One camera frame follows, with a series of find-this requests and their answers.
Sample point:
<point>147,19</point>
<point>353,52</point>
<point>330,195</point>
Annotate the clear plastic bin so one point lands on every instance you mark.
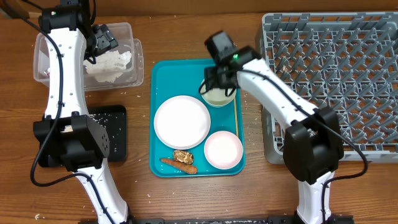
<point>132,76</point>

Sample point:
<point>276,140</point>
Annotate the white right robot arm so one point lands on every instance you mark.
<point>312,145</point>

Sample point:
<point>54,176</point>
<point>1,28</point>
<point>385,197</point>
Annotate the brown food scrap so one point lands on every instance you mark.
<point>183,157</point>

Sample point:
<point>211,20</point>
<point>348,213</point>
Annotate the grey dishwasher rack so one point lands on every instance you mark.
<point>347,61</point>

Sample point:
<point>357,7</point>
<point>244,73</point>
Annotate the large white plate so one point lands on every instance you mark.
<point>182,122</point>

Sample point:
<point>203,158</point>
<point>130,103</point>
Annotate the wooden chopstick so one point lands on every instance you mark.
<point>236,117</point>

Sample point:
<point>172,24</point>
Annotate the orange carrot piece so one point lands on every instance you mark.
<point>186,168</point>

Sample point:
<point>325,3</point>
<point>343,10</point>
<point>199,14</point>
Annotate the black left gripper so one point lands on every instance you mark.
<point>106,39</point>

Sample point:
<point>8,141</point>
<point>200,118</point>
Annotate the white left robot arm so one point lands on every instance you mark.
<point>67,29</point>

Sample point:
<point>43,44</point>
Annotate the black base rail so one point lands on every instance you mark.
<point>282,219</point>

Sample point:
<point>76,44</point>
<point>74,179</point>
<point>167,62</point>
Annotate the white napkin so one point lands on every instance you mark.
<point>109,66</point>

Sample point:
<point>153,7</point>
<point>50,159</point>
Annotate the teal plastic tray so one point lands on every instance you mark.
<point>183,77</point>

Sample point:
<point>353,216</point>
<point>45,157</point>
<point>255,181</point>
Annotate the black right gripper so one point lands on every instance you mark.
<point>211,79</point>

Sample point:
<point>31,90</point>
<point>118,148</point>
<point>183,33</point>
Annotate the black waste tray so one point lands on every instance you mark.
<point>118,133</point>

